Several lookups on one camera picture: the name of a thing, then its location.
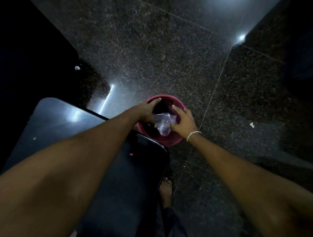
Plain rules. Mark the person's right hand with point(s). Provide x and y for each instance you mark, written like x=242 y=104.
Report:
x=187 y=123

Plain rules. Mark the person's left hand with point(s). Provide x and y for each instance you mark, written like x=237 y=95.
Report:
x=144 y=112

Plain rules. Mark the person's left thumb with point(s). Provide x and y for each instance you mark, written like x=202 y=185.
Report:
x=151 y=122

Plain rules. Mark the person's right thumb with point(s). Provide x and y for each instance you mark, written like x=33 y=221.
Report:
x=175 y=127

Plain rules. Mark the clear plastic bag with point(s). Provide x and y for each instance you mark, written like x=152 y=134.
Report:
x=165 y=123

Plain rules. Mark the person's left forearm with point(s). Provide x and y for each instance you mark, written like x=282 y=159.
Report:
x=73 y=168

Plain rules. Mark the person's right forearm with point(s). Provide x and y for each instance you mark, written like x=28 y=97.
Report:
x=244 y=180

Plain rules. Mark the red plastic bucket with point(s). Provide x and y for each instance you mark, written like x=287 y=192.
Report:
x=168 y=141

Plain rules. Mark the person's bare foot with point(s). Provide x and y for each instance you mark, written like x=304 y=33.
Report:
x=165 y=191

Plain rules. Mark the dark table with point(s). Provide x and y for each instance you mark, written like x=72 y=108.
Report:
x=127 y=185

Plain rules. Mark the person's dark trouser leg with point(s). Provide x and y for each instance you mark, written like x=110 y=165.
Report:
x=172 y=223

